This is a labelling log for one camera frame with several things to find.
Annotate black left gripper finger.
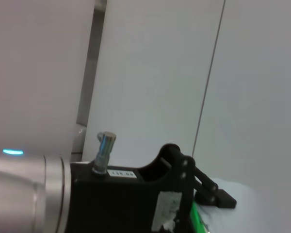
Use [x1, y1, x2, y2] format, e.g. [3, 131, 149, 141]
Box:
[193, 166, 238, 209]

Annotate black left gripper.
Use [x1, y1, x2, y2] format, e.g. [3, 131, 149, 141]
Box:
[69, 143, 196, 233]

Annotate clear green-zip document bag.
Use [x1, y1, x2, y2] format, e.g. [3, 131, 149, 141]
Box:
[189, 178, 291, 233]

